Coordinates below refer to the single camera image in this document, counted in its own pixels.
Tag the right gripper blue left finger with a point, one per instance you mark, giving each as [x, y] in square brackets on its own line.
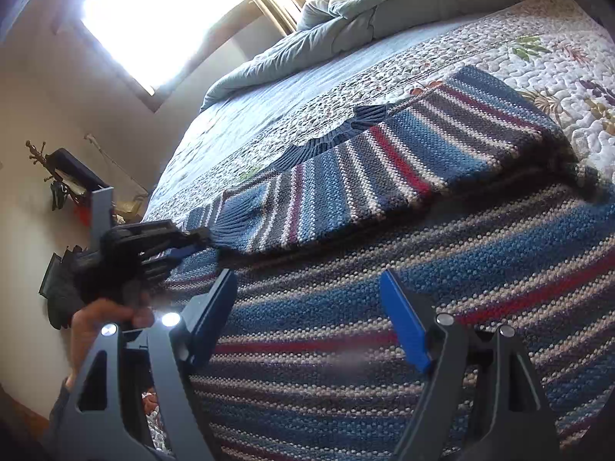
[133, 399]

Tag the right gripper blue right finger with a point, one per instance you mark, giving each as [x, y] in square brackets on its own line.
[510, 418]

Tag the striped knit sweater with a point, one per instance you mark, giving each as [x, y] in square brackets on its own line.
[475, 199]

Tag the left forearm dark sleeve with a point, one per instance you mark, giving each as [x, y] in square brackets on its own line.
[49, 439]

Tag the wooden coat rack with clothes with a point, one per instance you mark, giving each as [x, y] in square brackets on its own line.
[69, 180]

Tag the person's left hand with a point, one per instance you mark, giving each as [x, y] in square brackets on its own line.
[87, 323]

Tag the yellow-brown box on floor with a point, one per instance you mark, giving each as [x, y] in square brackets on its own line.
[130, 212]

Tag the chair with black jacket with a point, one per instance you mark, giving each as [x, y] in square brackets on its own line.
[71, 282]

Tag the floral quilted bedspread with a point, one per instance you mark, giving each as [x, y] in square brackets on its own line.
[549, 51]

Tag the grey-green duvet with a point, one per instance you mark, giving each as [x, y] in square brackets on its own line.
[328, 28]

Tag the window with wooden frame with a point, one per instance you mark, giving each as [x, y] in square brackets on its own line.
[154, 45]

